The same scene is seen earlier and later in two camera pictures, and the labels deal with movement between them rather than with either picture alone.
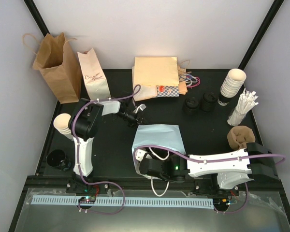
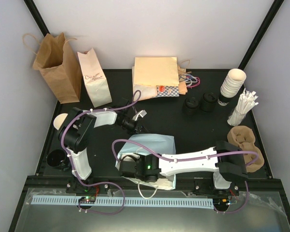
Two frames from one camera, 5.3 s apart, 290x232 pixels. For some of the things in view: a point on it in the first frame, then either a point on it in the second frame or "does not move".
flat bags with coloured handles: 186,80 does not move
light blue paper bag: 164,135 to 162,144
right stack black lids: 208,103 does not move
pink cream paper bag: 94,76 does not move
